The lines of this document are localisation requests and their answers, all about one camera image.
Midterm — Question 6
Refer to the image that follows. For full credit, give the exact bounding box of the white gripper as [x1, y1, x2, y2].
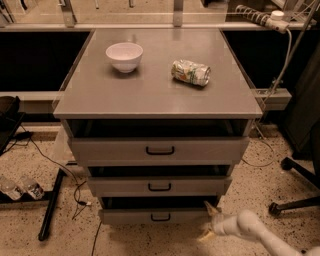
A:
[197, 201, 238, 242]

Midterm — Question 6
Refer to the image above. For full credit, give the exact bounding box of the grey bottom drawer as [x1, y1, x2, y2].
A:
[98, 196, 220, 225]

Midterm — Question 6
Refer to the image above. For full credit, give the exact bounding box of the grey drawer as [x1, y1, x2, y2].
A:
[98, 196, 220, 225]
[88, 176, 232, 197]
[68, 137, 249, 167]

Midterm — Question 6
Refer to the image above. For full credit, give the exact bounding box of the grey middle drawer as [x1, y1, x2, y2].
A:
[88, 176, 232, 197]

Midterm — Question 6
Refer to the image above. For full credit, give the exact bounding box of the grey top drawer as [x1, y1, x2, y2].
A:
[68, 137, 249, 167]

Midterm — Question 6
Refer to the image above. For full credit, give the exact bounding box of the grey drawer cabinet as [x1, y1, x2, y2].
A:
[52, 27, 264, 221]

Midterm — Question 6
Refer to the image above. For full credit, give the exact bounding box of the black office chair base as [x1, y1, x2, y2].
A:
[268, 126, 320, 218]

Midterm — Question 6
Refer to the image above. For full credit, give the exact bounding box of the crushed soda can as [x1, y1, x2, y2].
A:
[171, 59, 211, 87]

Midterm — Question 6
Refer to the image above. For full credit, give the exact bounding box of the black metal floor stand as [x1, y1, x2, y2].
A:
[0, 169, 66, 241]

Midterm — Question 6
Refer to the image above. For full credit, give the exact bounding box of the white bowl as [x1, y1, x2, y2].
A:
[105, 42, 143, 73]

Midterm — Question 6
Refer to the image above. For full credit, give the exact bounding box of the right clear water bottle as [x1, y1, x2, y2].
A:
[21, 175, 45, 200]

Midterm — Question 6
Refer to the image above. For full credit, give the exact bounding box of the clear water bottle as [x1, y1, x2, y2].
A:
[0, 177, 23, 201]
[21, 175, 45, 200]

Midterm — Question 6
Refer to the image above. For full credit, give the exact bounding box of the left clear water bottle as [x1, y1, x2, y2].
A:
[0, 177, 23, 201]

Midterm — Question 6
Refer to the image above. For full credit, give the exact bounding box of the white power strip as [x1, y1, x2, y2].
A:
[235, 5, 289, 33]

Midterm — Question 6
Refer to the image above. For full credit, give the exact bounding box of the black bag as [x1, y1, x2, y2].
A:
[0, 96, 25, 155]

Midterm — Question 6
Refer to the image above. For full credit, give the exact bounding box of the black floor cable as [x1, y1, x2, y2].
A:
[13, 123, 105, 256]

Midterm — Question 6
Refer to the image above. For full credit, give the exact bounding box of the white power cable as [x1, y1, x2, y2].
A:
[241, 29, 293, 168]

